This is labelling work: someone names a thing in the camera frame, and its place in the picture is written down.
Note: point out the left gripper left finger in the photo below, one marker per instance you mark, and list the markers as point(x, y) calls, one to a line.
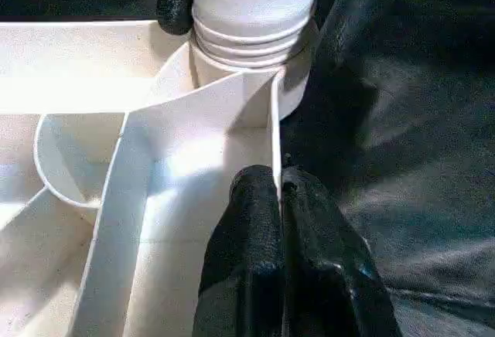
point(251, 244)

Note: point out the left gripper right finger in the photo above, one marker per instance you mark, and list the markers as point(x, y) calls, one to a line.
point(328, 275)

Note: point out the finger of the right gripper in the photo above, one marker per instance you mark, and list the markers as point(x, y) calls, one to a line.
point(174, 4)
point(344, 24)

